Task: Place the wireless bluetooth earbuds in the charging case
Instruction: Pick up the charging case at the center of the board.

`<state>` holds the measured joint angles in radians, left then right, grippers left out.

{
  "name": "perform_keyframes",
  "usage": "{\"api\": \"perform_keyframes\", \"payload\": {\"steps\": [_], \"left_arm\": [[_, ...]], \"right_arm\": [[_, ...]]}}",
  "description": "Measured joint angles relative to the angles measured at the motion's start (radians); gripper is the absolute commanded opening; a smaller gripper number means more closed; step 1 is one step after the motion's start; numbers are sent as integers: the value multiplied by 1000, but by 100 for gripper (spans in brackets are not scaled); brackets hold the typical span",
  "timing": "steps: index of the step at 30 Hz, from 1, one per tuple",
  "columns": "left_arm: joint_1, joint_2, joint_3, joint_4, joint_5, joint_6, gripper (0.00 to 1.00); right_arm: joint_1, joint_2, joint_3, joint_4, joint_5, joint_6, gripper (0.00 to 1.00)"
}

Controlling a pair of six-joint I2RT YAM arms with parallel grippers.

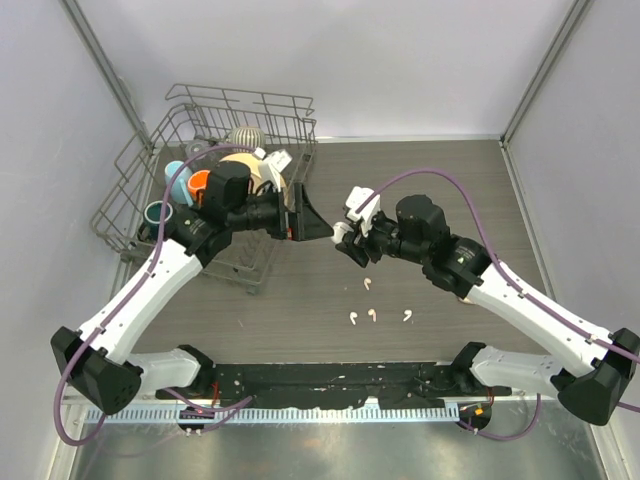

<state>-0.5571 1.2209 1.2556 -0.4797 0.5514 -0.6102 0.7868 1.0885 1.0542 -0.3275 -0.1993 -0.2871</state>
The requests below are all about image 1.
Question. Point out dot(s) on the orange mug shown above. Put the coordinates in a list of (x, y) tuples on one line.
[(199, 188)]

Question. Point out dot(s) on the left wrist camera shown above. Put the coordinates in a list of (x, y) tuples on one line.
[(271, 165)]

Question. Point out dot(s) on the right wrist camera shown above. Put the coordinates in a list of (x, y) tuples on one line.
[(362, 204)]

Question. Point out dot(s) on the grey wire dish rack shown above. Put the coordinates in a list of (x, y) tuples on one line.
[(196, 112)]

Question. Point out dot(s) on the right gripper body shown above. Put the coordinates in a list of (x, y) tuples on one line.
[(383, 238)]

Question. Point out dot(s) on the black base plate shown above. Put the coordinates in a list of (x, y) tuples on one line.
[(339, 386)]

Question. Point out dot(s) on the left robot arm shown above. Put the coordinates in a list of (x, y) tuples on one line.
[(97, 358)]

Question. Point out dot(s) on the slotted cable duct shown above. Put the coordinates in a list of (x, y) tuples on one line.
[(173, 413)]

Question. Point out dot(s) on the striped ceramic cup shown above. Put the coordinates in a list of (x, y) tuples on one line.
[(249, 136)]

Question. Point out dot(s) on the light blue mug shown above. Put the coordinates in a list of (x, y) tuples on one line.
[(179, 191)]

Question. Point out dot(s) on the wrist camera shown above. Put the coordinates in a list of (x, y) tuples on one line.
[(271, 165), (362, 204)]

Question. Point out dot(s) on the white earbud charging case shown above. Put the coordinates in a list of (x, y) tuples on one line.
[(340, 229)]

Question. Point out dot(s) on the dark green mug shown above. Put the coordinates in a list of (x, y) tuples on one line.
[(155, 214)]

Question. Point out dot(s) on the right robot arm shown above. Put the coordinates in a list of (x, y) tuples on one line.
[(587, 368)]

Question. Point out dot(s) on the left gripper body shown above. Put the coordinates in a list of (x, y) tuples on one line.
[(294, 223)]

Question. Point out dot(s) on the beige plate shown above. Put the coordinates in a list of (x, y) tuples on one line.
[(251, 162)]

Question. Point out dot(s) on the clear glass cup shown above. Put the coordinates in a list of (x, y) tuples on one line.
[(195, 147)]

